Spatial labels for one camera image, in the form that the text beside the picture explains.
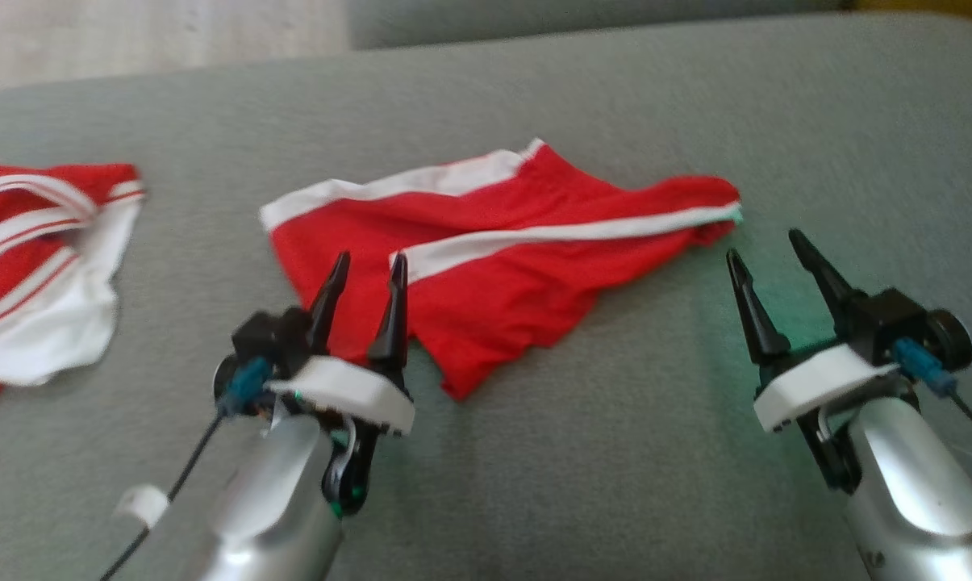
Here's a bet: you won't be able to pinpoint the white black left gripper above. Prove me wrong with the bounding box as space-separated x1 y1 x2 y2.
268 250 415 517

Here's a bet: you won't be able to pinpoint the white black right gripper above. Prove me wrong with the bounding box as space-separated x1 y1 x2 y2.
726 228 898 493

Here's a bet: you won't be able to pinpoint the red shorts with white stripes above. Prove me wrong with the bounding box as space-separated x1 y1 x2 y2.
260 137 743 402

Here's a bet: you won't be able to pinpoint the red white basketball jersey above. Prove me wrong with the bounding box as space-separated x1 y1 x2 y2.
0 160 146 489

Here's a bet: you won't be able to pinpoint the large grey sofa cushion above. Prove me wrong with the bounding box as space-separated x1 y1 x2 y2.
0 12 972 581

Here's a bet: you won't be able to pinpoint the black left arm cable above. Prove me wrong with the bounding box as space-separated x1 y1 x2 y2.
98 403 236 581

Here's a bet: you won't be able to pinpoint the white left cable tag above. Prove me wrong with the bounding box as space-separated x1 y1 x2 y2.
115 484 170 529

